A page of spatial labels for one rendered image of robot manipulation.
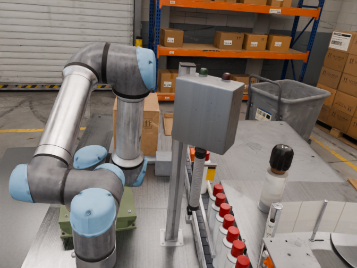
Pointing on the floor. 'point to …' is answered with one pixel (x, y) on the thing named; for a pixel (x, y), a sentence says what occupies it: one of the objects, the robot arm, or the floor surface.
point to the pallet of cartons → (340, 86)
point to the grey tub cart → (286, 103)
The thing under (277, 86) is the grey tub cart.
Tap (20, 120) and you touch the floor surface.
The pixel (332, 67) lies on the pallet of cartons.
